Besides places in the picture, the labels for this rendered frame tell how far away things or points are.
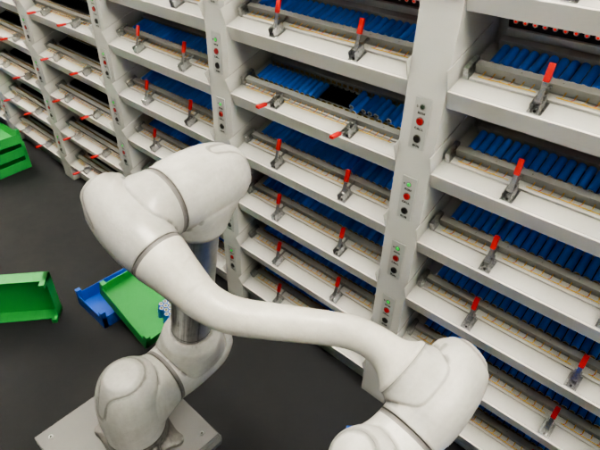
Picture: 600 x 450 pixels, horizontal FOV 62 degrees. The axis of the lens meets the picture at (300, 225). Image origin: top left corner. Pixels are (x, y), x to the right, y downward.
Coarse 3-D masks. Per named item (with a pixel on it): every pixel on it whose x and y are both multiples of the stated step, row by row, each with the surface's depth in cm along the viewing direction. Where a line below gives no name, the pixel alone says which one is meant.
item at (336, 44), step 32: (256, 0) 147; (288, 0) 139; (320, 0) 135; (352, 0) 130; (384, 0) 124; (256, 32) 136; (288, 32) 133; (320, 32) 129; (352, 32) 122; (384, 32) 121; (320, 64) 127; (352, 64) 119; (384, 64) 115
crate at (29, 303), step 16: (32, 272) 190; (48, 272) 190; (0, 288) 192; (16, 288) 193; (32, 288) 194; (48, 288) 189; (0, 304) 197; (16, 304) 198; (32, 304) 199; (48, 304) 200; (0, 320) 196; (16, 320) 196; (32, 320) 197
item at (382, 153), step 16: (256, 64) 157; (272, 64) 158; (240, 80) 155; (240, 96) 152; (256, 96) 150; (256, 112) 152; (272, 112) 145; (288, 112) 142; (304, 112) 140; (304, 128) 139; (320, 128) 135; (336, 128) 134; (336, 144) 135; (352, 144) 130; (368, 144) 127; (384, 144) 126; (368, 160) 130; (384, 160) 125
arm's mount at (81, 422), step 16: (80, 416) 139; (176, 416) 140; (192, 416) 140; (48, 432) 135; (64, 432) 135; (80, 432) 135; (192, 432) 136; (208, 432) 137; (48, 448) 131; (64, 448) 132; (80, 448) 132; (96, 448) 132; (176, 448) 133; (192, 448) 133
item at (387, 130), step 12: (252, 84) 153; (264, 84) 149; (288, 96) 144; (300, 96) 141; (324, 108) 136; (336, 108) 135; (348, 120) 133; (360, 120) 130; (372, 120) 129; (384, 132) 127; (396, 132) 124
